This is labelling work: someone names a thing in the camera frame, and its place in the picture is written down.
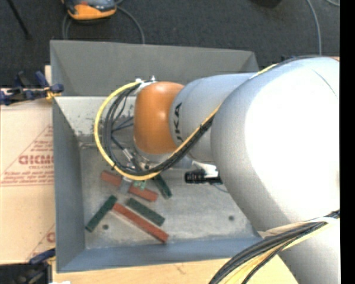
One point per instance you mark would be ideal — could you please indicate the dark green flat block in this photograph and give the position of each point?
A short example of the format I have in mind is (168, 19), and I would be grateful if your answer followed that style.
(164, 187)
(146, 211)
(101, 213)

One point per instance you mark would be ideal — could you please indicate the grey metal bin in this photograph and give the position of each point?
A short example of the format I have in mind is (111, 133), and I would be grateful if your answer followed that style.
(195, 211)

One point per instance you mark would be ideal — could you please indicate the black cylinder on white bracket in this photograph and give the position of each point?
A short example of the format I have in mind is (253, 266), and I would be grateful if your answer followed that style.
(195, 177)

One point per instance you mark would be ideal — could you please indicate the brown cardboard board red print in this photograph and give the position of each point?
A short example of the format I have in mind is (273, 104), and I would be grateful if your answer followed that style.
(23, 188)

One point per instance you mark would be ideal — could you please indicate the red-brown flat block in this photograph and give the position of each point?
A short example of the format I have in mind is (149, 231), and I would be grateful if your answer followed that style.
(146, 193)
(142, 222)

